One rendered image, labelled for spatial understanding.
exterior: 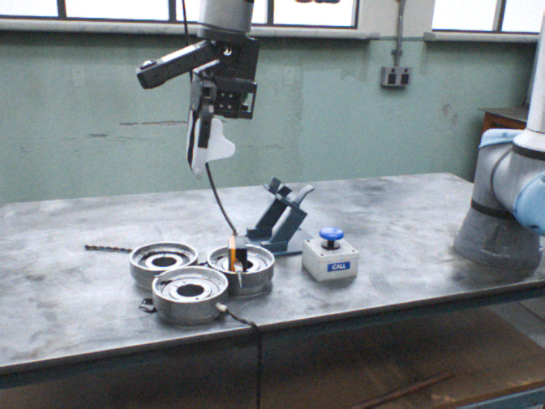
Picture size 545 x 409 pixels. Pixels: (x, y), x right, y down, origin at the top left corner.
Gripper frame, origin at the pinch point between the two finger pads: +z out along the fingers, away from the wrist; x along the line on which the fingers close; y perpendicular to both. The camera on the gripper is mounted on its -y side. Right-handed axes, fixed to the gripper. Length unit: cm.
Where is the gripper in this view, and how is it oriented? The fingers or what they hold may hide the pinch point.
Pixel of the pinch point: (191, 166)
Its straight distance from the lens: 81.0
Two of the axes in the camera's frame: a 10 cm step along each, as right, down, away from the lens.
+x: -3.1, -3.4, 8.9
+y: 9.4, 0.5, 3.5
